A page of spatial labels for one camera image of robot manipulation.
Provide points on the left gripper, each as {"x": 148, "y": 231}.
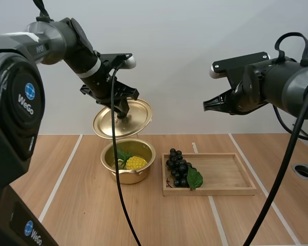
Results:
{"x": 100, "y": 88}

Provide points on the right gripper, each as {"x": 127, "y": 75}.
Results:
{"x": 236, "y": 102}

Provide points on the gold lid with black knob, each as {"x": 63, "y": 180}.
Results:
{"x": 133, "y": 118}

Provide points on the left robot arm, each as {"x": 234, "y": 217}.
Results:
{"x": 18, "y": 102}

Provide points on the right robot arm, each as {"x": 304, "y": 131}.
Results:
{"x": 279, "y": 82}

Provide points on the yellow toy pineapple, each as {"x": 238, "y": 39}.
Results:
{"x": 136, "y": 162}

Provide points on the shallow wooden tray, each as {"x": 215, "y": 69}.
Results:
{"x": 220, "y": 174}

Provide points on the dark toy grapes bunch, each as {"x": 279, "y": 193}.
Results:
{"x": 178, "y": 166}

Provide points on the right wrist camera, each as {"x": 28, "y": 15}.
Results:
{"x": 238, "y": 61}

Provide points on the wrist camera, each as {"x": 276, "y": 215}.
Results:
{"x": 238, "y": 61}
{"x": 112, "y": 57}

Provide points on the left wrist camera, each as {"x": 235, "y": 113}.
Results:
{"x": 112, "y": 57}

